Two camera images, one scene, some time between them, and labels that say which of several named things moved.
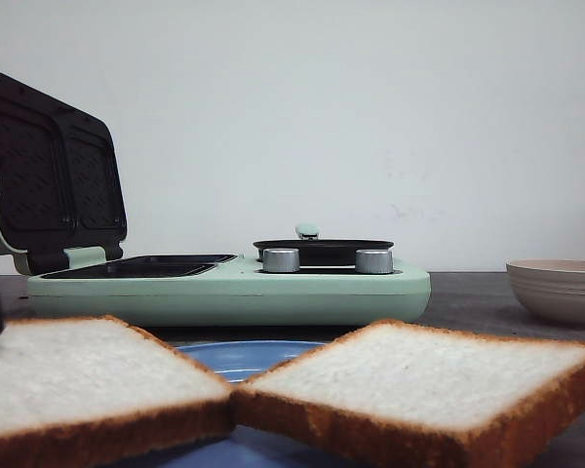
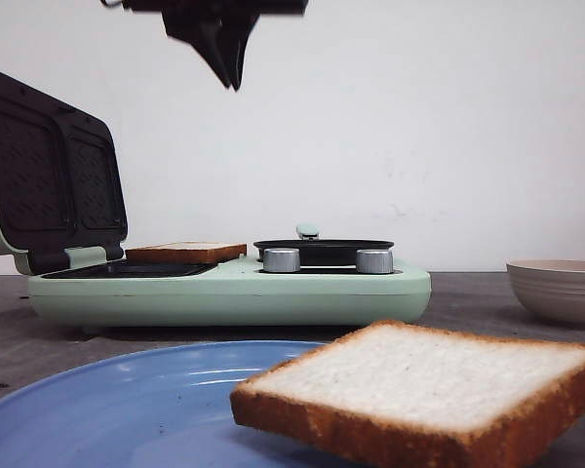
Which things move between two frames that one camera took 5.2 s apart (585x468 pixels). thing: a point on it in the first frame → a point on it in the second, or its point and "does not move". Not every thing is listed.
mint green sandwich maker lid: x=58 y=182 does not move
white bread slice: x=88 y=391 → x=183 y=252
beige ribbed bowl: x=561 y=290 does not move
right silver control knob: x=373 y=261 does not move
